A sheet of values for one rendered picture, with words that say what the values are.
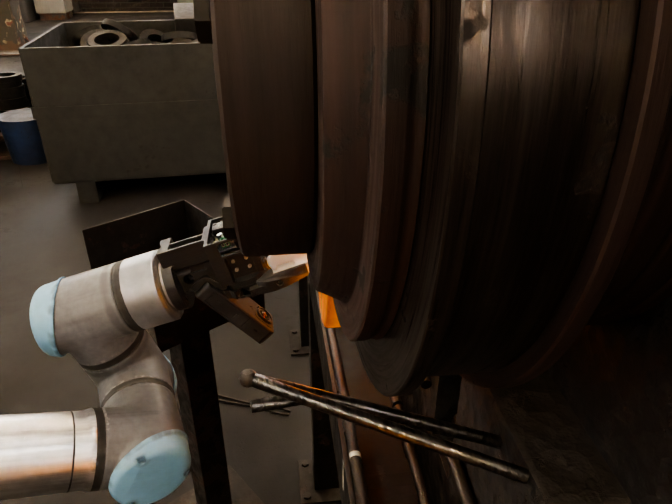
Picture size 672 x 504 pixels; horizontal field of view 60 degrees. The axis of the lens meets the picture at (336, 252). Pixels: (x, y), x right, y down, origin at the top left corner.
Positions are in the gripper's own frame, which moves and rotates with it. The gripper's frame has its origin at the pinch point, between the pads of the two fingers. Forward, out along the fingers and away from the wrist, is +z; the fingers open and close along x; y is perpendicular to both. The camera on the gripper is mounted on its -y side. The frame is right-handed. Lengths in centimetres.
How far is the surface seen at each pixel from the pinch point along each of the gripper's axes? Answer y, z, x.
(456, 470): -10.1, 5.5, -27.5
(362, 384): -19.7, -1.9, -2.7
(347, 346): -20.5, -2.9, 7.0
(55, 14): 23, -325, 901
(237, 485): -75, -42, 36
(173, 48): 4, -50, 215
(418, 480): -15.2, 1.9, -23.4
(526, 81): 28, 10, -43
